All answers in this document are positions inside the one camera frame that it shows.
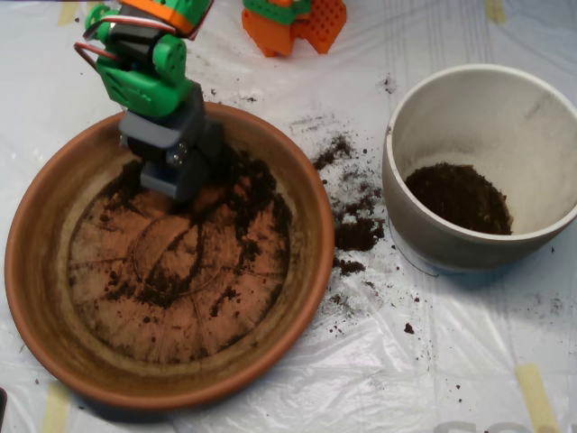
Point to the dark soil heap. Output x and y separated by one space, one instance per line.
257 180

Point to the orange green robot base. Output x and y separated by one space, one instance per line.
270 36

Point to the green orange robot arm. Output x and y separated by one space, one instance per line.
140 90

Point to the spilled soil patch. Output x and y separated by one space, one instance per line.
356 236

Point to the terracotta plant saucer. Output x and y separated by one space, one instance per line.
45 293

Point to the small dark brown crumb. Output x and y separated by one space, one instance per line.
409 328

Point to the white ceramic pot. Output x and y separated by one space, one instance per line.
496 135

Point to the beige masking tape strip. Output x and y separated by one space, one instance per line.
66 12
55 410
495 11
536 397

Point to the clear plastic sheet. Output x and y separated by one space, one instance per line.
315 397

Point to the black object at edge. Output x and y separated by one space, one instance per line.
2 406

